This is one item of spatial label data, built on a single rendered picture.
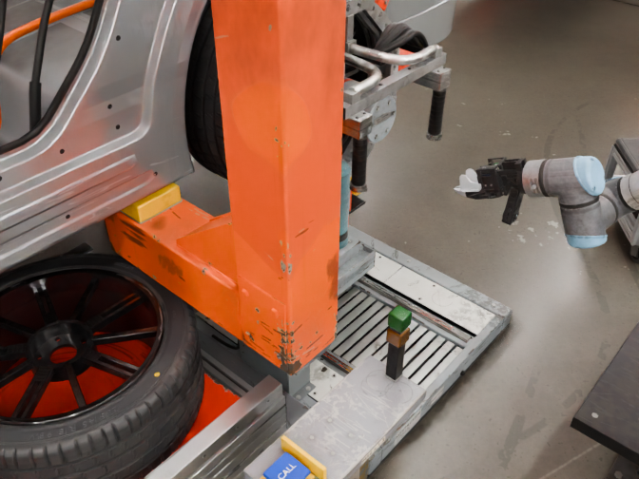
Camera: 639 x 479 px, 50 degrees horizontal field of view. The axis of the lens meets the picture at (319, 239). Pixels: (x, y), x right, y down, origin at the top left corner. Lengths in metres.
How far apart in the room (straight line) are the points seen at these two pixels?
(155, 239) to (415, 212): 1.49
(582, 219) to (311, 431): 0.79
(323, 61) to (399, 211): 1.81
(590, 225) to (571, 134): 2.03
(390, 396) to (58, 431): 0.72
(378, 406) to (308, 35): 0.86
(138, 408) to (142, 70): 0.75
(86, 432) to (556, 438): 1.34
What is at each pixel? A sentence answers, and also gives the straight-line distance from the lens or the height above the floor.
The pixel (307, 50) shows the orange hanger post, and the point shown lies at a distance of 1.13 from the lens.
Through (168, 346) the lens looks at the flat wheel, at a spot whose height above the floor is 0.50.
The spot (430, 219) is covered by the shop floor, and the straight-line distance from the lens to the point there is 2.90.
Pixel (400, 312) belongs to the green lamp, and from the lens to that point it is 1.50.
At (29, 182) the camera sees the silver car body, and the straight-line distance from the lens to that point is 1.55.
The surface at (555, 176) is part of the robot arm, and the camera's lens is 1.66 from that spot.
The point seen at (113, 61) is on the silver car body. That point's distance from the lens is 1.58.
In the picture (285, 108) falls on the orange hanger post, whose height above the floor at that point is 1.18.
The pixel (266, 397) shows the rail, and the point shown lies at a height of 0.39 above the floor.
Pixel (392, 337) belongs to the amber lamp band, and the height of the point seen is 0.59.
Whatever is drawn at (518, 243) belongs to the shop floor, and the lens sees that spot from 2.85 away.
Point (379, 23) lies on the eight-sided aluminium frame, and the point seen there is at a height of 1.03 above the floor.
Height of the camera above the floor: 1.70
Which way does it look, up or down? 38 degrees down
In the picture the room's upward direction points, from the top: straight up
